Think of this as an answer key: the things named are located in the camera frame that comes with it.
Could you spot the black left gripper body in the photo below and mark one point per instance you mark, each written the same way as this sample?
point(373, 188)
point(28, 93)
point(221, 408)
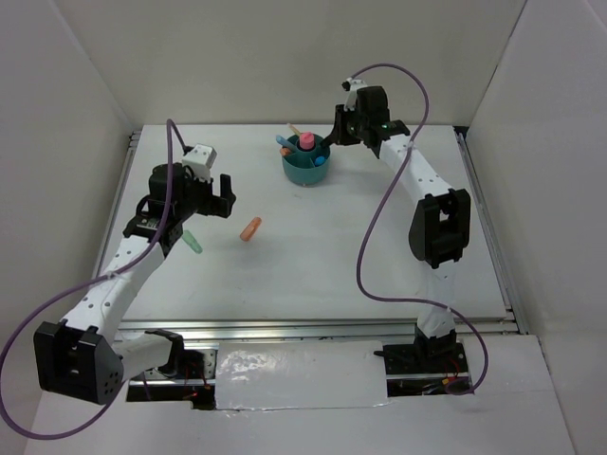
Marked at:
point(199, 198)

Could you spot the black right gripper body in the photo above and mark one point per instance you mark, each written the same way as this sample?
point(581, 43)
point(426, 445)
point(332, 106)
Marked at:
point(352, 124)

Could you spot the pink capped marker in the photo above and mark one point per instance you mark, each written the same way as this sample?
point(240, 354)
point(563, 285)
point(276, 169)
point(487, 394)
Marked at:
point(307, 141)

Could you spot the green highlighter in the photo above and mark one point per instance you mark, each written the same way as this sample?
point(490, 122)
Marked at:
point(191, 242)

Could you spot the thin orange pen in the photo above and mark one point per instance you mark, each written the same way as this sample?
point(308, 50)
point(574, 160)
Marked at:
point(294, 129)

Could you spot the blue capped clear highlighter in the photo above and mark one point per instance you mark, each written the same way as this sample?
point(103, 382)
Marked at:
point(289, 143)

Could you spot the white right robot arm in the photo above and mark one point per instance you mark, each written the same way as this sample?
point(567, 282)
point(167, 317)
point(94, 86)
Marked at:
point(439, 231)

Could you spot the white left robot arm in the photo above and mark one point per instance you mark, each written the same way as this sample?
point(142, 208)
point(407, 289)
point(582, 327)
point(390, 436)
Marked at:
point(77, 356)

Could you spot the teal round organizer container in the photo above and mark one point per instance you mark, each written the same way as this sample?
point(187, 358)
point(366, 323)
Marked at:
point(299, 167)

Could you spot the white foil cover plate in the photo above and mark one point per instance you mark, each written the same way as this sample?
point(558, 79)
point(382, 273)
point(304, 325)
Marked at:
point(300, 376)

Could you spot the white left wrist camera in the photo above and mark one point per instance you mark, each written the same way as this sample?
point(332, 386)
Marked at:
point(200, 159)

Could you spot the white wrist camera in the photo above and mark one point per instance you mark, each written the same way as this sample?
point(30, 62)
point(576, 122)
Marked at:
point(200, 159)
point(351, 86)

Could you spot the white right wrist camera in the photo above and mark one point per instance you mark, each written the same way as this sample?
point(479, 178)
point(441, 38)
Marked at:
point(351, 86)

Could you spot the aluminium rail frame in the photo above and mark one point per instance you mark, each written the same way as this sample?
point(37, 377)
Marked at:
point(328, 260)

